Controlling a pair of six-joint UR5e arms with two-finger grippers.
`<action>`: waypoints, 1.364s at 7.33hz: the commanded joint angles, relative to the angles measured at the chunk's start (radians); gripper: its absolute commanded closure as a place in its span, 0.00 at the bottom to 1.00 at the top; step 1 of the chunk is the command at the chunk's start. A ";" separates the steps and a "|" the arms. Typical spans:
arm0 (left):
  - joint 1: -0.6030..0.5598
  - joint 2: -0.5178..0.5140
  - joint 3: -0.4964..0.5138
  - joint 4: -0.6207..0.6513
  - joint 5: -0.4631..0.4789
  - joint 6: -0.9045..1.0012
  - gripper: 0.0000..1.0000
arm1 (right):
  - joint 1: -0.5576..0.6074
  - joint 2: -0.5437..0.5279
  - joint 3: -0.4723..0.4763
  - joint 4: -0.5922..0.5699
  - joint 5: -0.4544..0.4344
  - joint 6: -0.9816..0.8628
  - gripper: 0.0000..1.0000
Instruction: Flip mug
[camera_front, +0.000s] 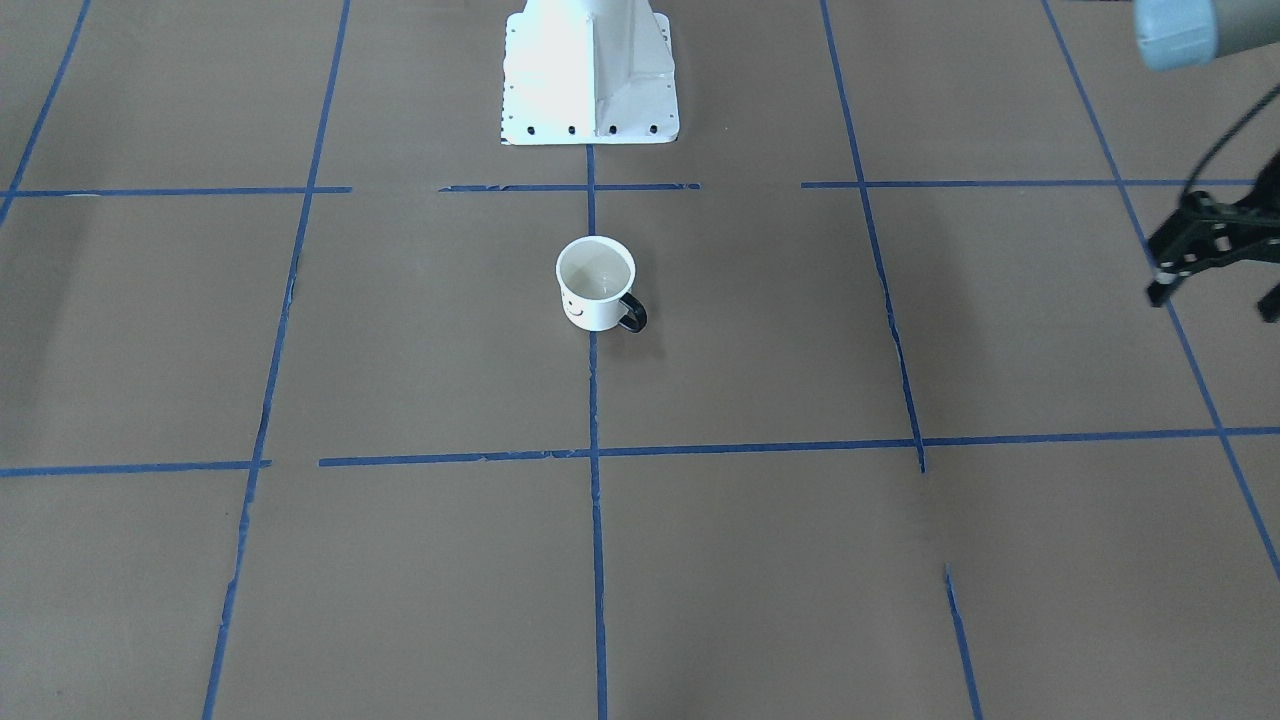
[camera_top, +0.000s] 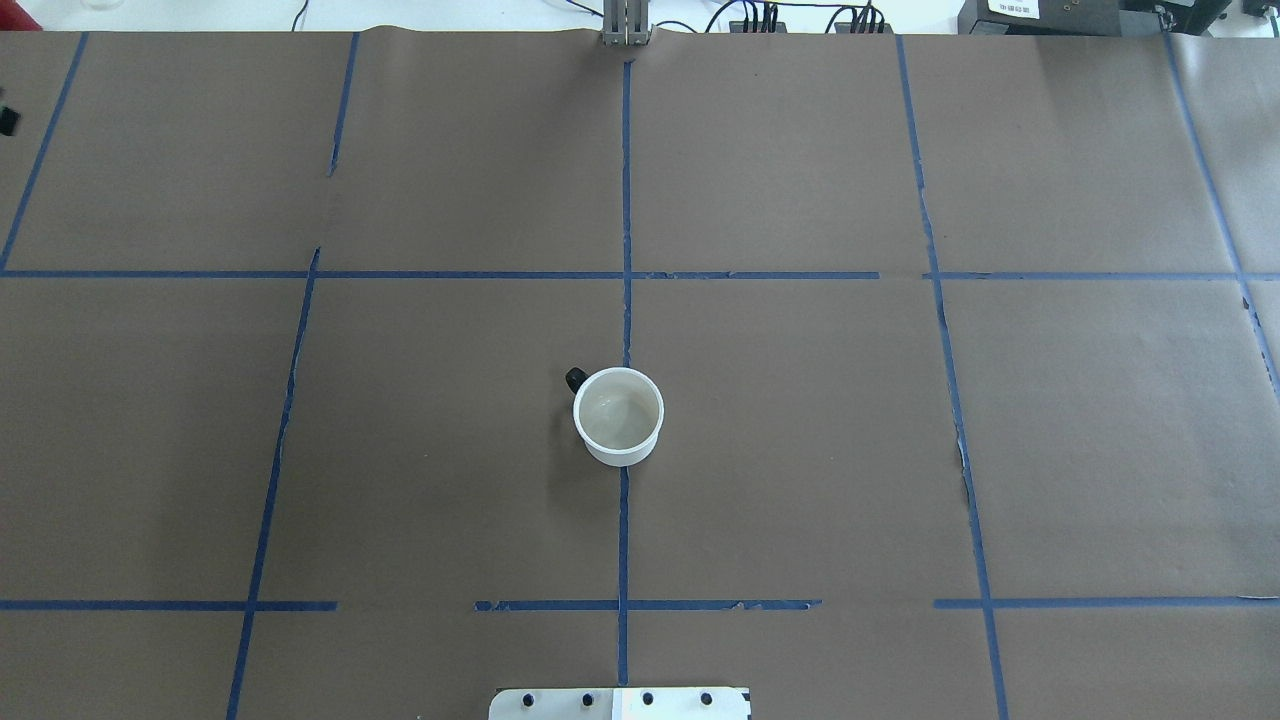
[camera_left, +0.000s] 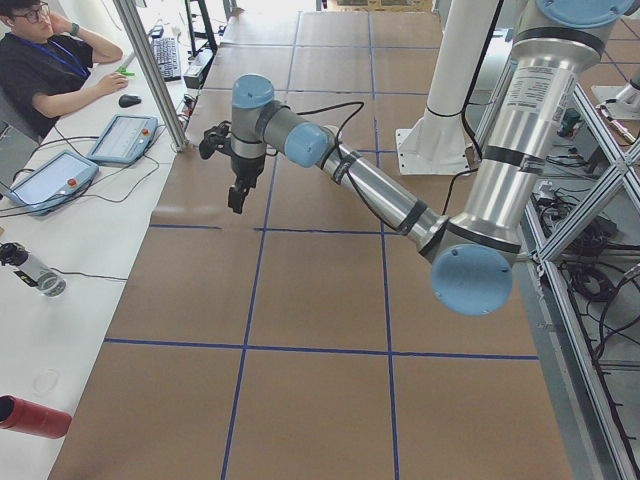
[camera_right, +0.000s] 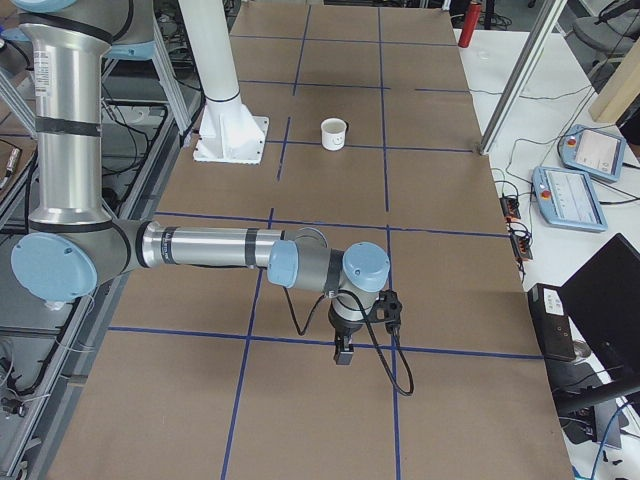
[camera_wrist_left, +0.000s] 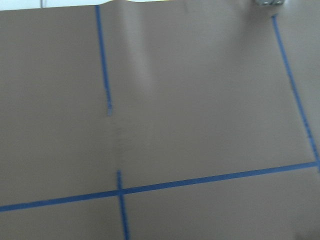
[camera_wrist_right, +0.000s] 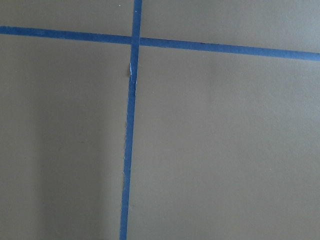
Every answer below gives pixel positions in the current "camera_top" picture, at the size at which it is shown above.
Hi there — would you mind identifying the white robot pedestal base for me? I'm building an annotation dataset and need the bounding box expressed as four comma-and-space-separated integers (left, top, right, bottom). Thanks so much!
488, 685, 753, 719

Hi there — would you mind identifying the white smiley face mug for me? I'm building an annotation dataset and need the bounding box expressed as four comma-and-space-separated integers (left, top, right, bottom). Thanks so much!
564, 366, 666, 468

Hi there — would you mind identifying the aluminium frame post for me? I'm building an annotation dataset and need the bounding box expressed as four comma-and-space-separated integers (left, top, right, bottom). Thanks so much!
602, 0, 652, 47

